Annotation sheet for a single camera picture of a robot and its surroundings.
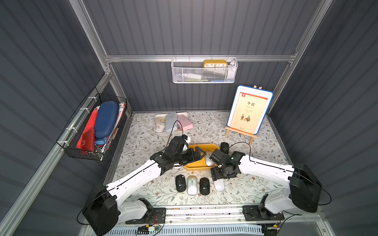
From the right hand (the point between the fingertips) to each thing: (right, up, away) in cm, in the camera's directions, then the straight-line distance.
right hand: (219, 174), depth 82 cm
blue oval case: (-59, +31, -10) cm, 67 cm away
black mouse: (-22, -5, +1) cm, 23 cm away
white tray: (-21, +36, +33) cm, 54 cm away
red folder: (-63, +21, -17) cm, 68 cm away
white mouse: (0, -6, 0) cm, 6 cm away
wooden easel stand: (+25, +21, +14) cm, 35 cm away
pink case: (-21, +29, +22) cm, 42 cm away
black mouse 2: (-9, -7, -2) cm, 11 cm away
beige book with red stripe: (+20, +36, +9) cm, 42 cm away
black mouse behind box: (+6, +13, +15) cm, 20 cm away
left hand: (-11, +11, -7) cm, 17 cm away
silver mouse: (-16, -6, 0) cm, 17 cm away
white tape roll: (-40, +31, +28) cm, 58 cm away
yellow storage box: (-10, +4, +8) cm, 13 cm away
